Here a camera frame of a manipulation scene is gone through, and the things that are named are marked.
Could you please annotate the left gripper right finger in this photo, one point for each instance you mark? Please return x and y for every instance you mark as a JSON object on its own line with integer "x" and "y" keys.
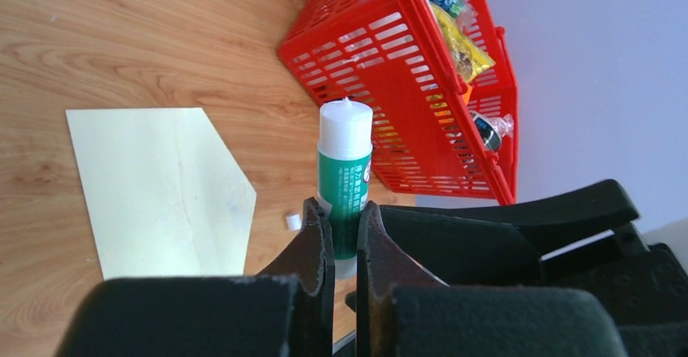
{"x": 403, "y": 309}

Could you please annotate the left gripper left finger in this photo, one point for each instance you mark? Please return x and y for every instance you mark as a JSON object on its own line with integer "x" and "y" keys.
{"x": 284, "y": 310}

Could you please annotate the cream paper envelope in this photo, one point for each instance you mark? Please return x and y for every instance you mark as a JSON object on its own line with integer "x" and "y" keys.
{"x": 165, "y": 196}

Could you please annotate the green white glue stick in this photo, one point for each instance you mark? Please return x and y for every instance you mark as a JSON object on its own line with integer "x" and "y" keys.
{"x": 344, "y": 161}

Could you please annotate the orange package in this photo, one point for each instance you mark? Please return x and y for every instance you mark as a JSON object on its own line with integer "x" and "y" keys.
{"x": 467, "y": 94}

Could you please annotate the yellow snack bag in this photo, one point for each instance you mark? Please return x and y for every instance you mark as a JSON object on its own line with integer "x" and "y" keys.
{"x": 469, "y": 59}

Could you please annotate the red plastic shopping basket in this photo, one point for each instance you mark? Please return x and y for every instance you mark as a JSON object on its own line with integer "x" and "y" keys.
{"x": 390, "y": 55}

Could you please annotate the green blue packet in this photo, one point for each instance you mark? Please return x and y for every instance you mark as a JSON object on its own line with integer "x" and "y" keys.
{"x": 454, "y": 8}

